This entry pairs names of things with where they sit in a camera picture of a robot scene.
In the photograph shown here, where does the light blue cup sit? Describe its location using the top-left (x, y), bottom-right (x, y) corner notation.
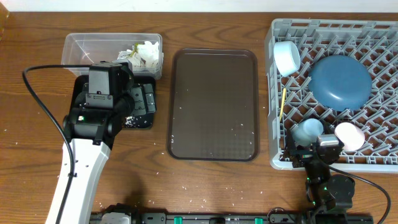
top-left (292, 118), bottom-right (324, 147)

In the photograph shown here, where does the white tissue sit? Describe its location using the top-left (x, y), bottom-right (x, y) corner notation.
top-left (137, 41), bottom-right (159, 68)

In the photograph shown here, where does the yellow plastic spoon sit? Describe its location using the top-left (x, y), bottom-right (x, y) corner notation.
top-left (279, 88), bottom-right (287, 122)

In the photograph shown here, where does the pink cup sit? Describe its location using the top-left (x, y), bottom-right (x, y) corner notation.
top-left (334, 122), bottom-right (365, 151)

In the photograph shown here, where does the dark blue plate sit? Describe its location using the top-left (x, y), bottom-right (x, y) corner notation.
top-left (308, 55), bottom-right (372, 111)

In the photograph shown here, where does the light blue rice bowl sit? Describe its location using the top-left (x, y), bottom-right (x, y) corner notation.
top-left (274, 41), bottom-right (301, 77)

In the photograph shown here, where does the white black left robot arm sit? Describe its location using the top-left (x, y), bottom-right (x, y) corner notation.
top-left (46, 83), bottom-right (124, 223)

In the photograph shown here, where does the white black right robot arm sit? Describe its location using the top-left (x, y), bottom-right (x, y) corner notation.
top-left (283, 131), bottom-right (355, 223)

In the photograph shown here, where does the clear plastic waste bin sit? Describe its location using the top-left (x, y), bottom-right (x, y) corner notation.
top-left (62, 33), bottom-right (164, 80)

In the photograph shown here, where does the grey dishwasher rack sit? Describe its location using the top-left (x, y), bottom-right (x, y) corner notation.
top-left (264, 19), bottom-right (397, 173)

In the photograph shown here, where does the black rectangular tray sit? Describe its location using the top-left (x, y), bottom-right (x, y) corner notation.
top-left (70, 75), bottom-right (155, 129)

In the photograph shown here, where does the white rice pile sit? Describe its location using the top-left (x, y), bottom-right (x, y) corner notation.
top-left (124, 116), bottom-right (141, 128)

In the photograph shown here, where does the dark brown serving tray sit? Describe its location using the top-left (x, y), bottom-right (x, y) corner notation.
top-left (167, 49), bottom-right (259, 162)

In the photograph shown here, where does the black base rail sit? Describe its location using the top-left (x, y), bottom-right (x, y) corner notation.
top-left (90, 203), bottom-right (374, 224)

